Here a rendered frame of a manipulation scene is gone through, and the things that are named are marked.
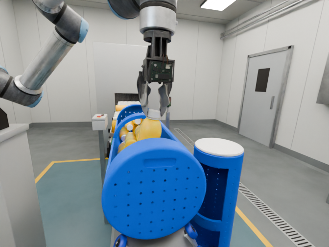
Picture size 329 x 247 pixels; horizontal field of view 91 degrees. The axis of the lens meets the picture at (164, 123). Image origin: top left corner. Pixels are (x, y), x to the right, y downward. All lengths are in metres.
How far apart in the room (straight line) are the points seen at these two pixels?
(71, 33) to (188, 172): 0.90
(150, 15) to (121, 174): 0.37
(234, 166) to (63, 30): 1.13
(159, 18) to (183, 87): 5.41
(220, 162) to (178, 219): 0.47
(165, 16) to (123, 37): 5.21
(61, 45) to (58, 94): 4.75
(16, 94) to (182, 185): 1.18
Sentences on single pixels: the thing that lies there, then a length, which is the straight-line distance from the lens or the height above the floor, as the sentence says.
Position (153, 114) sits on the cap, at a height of 1.30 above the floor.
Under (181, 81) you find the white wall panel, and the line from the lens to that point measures 5.79.
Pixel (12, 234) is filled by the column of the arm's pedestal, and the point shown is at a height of 0.52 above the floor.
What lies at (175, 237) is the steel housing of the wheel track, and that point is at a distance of 0.61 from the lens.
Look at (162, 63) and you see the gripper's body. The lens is 0.41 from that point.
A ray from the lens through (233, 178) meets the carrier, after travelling 1.00.
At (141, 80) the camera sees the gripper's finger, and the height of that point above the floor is 1.39.
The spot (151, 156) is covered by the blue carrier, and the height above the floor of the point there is 1.21.
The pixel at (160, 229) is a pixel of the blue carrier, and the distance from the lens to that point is 0.55.
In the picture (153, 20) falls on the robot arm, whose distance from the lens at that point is 0.43.
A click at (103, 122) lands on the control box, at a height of 1.07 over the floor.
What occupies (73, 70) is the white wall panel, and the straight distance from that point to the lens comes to 5.69.
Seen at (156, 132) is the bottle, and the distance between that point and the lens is 0.47.
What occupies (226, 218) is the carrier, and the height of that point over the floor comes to 0.64.
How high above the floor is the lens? 1.38
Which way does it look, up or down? 14 degrees down
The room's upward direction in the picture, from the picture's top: 2 degrees clockwise
